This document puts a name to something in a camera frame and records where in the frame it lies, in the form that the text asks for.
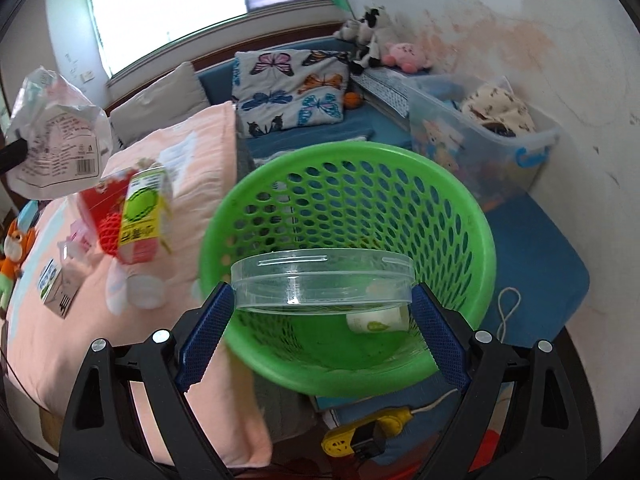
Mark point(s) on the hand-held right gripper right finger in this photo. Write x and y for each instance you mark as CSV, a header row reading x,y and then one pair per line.
x,y
442,340

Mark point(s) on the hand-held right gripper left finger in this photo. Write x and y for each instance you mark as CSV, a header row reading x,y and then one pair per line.
x,y
205,335

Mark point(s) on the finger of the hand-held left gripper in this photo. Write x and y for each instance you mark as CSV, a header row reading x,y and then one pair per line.
x,y
11,156

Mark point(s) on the white plastic bag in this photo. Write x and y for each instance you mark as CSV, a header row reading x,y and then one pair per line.
x,y
55,130

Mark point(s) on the round clear plastic lid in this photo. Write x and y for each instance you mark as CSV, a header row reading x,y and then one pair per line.
x,y
300,287

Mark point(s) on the green plastic basket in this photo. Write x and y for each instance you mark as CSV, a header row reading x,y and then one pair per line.
x,y
350,160

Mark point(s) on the small white paper cup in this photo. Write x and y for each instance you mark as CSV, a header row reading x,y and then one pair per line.
x,y
377,321

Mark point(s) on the orange plush toy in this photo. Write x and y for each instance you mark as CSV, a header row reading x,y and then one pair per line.
x,y
12,255

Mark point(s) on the small clear plastic cup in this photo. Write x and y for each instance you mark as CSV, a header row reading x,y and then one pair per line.
x,y
76,245

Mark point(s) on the red foam fruit net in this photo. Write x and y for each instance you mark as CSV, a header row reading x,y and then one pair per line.
x,y
105,215

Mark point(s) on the black power adapter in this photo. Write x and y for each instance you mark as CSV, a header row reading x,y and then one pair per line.
x,y
369,441

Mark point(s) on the blue bench cushion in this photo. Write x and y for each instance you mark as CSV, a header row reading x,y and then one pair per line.
x,y
530,250

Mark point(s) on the small white carton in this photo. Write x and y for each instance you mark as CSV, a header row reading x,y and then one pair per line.
x,y
54,287

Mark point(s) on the yellow green juice carton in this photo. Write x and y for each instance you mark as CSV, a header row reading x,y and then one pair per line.
x,y
142,210

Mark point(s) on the yellow power strip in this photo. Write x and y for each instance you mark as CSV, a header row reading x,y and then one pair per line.
x,y
335,442

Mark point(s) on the beige pillow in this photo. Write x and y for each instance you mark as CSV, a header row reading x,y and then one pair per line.
x,y
160,100

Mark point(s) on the pink blanket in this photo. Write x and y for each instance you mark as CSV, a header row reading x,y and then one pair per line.
x,y
200,170

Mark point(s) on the clear plastic storage box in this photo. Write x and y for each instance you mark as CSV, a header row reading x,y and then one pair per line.
x,y
450,135

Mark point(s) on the window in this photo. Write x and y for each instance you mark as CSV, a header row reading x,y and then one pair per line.
x,y
165,5

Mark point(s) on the cream patterned cloth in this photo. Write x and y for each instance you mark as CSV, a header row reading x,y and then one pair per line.
x,y
497,105

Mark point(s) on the black white patterned mat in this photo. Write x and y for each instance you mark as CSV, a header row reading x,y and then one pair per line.
x,y
390,90

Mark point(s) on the small orange ball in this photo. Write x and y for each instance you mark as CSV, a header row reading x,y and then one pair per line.
x,y
352,100

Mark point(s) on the butterfly print pillow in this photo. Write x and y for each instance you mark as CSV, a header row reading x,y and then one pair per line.
x,y
290,85

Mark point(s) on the pink plush toy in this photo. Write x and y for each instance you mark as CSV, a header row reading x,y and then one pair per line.
x,y
407,57

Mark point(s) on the cow plush toy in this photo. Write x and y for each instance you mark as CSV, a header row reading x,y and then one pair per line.
x,y
371,35

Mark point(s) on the grey plush toy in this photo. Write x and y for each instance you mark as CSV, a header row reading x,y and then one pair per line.
x,y
346,29

